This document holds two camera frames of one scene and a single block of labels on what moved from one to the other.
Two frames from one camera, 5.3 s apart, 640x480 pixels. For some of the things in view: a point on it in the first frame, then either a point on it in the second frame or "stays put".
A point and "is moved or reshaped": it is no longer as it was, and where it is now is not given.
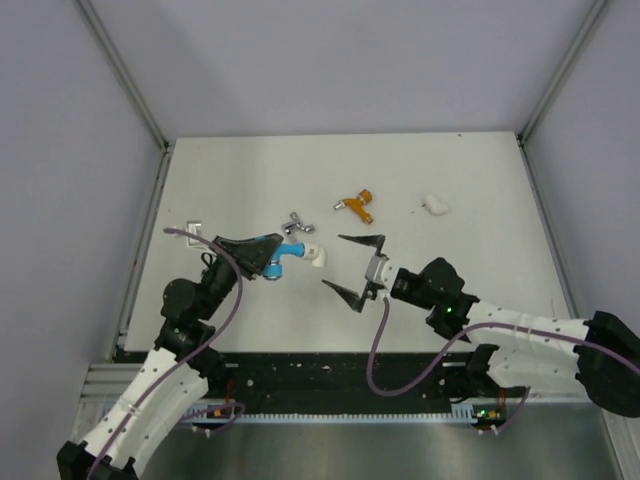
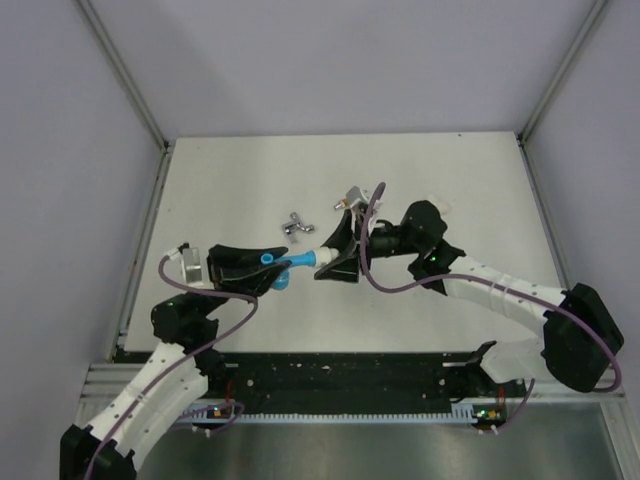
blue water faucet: (275, 270) is moved or reshaped
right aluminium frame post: (522, 136) stays put
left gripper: (254, 253) to (230, 268)
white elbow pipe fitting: (314, 253) to (326, 255)
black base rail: (355, 378) stays put
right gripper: (350, 296) to (346, 267)
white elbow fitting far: (436, 208) stays put
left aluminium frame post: (129, 82) stays put
